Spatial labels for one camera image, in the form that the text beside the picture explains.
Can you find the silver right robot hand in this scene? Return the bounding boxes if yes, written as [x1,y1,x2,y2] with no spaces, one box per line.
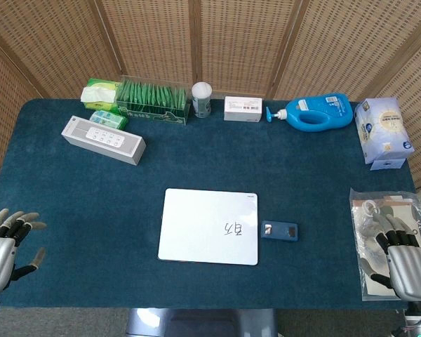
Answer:
[359,213,421,301]

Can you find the blue board eraser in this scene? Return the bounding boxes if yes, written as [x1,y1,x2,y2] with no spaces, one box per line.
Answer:
[260,220,300,243]

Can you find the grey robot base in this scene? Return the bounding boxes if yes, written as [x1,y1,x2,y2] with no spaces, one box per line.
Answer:
[126,308,278,337]

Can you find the white writing board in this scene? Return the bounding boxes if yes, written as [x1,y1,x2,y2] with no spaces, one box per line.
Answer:
[157,187,260,267]

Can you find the clear plastic bag with contents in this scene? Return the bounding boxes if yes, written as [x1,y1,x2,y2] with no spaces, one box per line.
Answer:
[349,187,421,302]

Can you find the light purple tissue pack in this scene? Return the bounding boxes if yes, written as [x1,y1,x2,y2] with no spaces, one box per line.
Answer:
[353,97,415,165]

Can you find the white rectangular speaker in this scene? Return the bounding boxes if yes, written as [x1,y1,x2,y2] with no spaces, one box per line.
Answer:
[60,115,147,166]

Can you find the small green tissue pack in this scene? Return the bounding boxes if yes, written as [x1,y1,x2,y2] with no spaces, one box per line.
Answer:
[89,110,128,129]

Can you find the blue pump detergent bottle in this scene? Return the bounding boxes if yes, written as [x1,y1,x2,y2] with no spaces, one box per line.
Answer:
[265,93,354,133]

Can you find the green tissue pack, tissue out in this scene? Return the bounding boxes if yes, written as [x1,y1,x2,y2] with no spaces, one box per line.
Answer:
[80,78,122,110]

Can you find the clear box of green tea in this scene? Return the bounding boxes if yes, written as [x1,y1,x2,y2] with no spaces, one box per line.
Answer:
[115,74,192,126]

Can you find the dark blue table mat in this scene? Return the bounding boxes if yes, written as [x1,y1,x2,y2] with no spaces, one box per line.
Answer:
[0,98,419,310]

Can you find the small white cardboard box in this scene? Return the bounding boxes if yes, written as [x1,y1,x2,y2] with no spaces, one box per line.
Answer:
[223,95,264,124]

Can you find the white cylindrical canister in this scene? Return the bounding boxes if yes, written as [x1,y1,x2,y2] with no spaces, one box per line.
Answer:
[191,81,213,119]

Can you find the bamboo folding screen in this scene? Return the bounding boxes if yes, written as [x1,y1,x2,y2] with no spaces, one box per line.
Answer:
[0,0,421,189]

